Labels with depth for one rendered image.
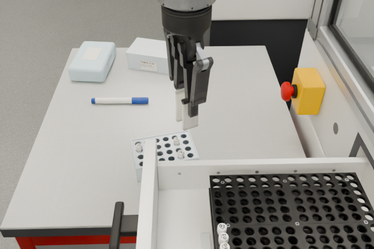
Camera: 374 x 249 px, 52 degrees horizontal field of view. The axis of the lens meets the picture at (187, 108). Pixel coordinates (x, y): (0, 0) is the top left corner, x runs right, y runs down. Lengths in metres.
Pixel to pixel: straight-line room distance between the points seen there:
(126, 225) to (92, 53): 0.65
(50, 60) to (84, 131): 1.83
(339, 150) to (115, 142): 0.45
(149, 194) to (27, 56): 2.33
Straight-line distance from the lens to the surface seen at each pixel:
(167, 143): 0.79
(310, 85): 0.78
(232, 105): 0.94
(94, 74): 1.02
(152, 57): 1.03
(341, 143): 0.73
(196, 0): 0.54
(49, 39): 2.96
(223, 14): 1.22
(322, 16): 0.82
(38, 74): 2.58
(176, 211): 0.63
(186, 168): 0.61
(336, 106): 0.74
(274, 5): 1.24
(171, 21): 0.57
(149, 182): 0.55
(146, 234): 0.50
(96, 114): 0.93
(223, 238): 0.51
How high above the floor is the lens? 1.34
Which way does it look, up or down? 39 degrees down
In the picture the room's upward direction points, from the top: straight up
